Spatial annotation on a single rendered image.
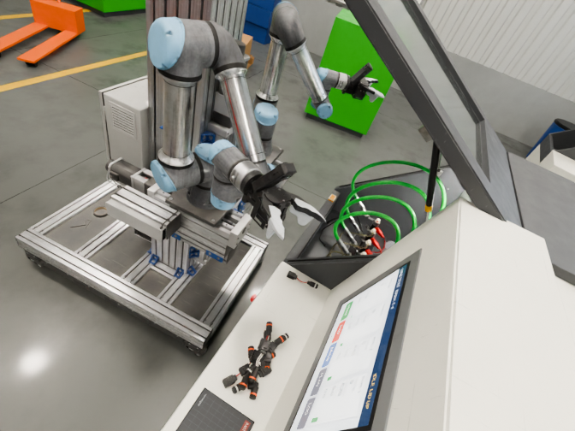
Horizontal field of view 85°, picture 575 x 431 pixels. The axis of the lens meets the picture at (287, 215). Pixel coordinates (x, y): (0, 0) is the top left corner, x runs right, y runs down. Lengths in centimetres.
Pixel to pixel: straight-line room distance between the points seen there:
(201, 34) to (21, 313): 186
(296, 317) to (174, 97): 79
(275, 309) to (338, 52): 376
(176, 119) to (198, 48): 21
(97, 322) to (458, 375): 196
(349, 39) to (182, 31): 363
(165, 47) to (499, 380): 93
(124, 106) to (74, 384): 139
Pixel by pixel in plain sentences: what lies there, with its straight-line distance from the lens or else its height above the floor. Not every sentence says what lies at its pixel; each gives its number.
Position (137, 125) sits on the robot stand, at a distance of 150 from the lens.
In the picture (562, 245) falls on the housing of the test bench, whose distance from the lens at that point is 116.
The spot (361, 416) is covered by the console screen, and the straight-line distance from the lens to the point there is 62.
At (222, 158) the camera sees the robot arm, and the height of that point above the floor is 146.
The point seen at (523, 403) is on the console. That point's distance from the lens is 59.
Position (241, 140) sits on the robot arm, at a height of 144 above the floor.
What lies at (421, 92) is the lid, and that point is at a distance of 81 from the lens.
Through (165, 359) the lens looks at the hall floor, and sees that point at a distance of 207.
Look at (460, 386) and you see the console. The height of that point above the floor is 155.
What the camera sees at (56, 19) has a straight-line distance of 574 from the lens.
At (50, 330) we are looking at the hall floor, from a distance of 224.
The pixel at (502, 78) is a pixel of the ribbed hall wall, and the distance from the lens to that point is 788.
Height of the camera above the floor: 192
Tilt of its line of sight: 41 degrees down
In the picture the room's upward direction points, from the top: 21 degrees clockwise
